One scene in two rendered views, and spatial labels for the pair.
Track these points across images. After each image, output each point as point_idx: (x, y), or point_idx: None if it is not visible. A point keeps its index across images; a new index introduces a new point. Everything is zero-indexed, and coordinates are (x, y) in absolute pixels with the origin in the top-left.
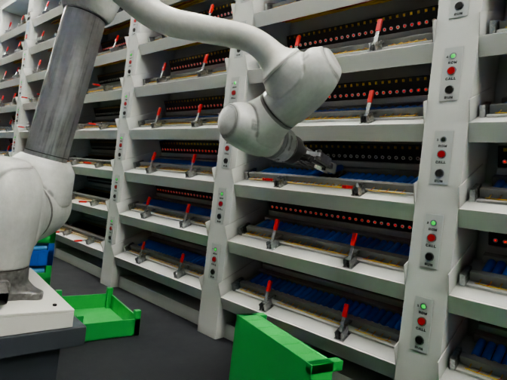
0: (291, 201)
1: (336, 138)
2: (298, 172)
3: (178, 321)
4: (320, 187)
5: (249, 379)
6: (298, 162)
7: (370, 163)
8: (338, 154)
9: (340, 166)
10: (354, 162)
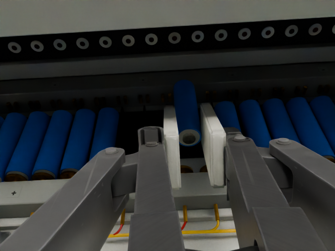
0: None
1: (310, 0)
2: (24, 146)
3: None
4: (184, 227)
5: None
6: (100, 248)
7: (268, 53)
8: (147, 34)
9: (192, 89)
10: (211, 57)
